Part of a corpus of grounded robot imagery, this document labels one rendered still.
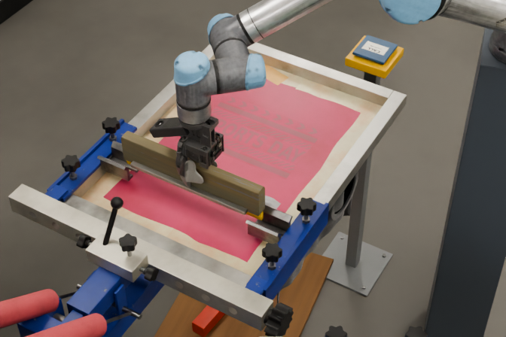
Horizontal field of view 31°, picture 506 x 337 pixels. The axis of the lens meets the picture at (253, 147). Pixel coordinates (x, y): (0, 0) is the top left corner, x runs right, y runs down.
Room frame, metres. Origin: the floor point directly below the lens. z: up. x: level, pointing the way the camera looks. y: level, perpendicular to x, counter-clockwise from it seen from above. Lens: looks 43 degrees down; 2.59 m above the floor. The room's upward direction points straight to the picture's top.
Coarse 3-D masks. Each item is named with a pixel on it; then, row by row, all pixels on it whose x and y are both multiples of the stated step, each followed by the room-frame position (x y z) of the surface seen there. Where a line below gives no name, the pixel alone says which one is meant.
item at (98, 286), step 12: (96, 276) 1.26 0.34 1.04; (108, 276) 1.26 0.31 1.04; (84, 288) 1.23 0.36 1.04; (96, 288) 1.23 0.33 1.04; (108, 288) 1.23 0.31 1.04; (72, 300) 1.20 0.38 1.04; (84, 300) 1.20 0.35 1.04; (96, 300) 1.20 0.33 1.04; (108, 300) 1.22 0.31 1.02; (84, 312) 1.17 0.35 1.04; (96, 312) 1.18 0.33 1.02
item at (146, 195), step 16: (224, 96) 1.96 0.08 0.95; (240, 96) 1.96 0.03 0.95; (256, 96) 1.96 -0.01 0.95; (272, 96) 1.96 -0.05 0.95; (176, 144) 1.77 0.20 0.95; (224, 160) 1.71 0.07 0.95; (144, 176) 1.65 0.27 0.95; (112, 192) 1.60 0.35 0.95; (128, 192) 1.60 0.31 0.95; (144, 192) 1.60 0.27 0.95; (160, 192) 1.60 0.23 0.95; (176, 192) 1.60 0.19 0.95; (128, 208) 1.54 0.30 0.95; (144, 208) 1.54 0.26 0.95; (160, 208) 1.54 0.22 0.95; (176, 208) 1.54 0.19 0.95; (176, 224) 1.49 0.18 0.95
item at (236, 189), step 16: (128, 144) 1.62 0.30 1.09; (144, 144) 1.60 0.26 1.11; (160, 144) 1.60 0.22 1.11; (128, 160) 1.63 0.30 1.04; (144, 160) 1.60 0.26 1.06; (160, 160) 1.57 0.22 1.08; (176, 176) 1.55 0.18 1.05; (208, 176) 1.51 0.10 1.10; (224, 176) 1.49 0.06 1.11; (208, 192) 1.51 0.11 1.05; (224, 192) 1.48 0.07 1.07; (240, 192) 1.46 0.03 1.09; (256, 192) 1.45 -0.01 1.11; (256, 208) 1.44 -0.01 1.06
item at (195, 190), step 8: (136, 168) 1.60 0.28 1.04; (144, 168) 1.59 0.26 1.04; (152, 168) 1.59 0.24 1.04; (160, 176) 1.56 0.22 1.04; (168, 176) 1.56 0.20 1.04; (176, 184) 1.54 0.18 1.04; (184, 184) 1.53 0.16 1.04; (192, 192) 1.52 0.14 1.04; (200, 192) 1.51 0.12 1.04; (216, 200) 1.48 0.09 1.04; (224, 200) 1.48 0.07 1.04; (232, 208) 1.46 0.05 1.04; (240, 208) 1.45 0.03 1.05
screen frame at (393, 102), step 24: (264, 48) 2.14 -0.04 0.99; (288, 72) 2.07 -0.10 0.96; (312, 72) 2.03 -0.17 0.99; (336, 72) 2.02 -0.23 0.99; (168, 96) 1.92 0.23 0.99; (360, 96) 1.95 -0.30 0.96; (384, 96) 1.92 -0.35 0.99; (144, 120) 1.82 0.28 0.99; (384, 120) 1.82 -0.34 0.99; (360, 144) 1.73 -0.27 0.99; (336, 168) 1.64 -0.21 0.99; (336, 192) 1.56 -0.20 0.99; (96, 216) 1.49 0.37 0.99; (120, 216) 1.49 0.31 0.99; (144, 240) 1.41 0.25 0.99; (168, 240) 1.41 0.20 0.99; (216, 264) 1.34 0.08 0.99
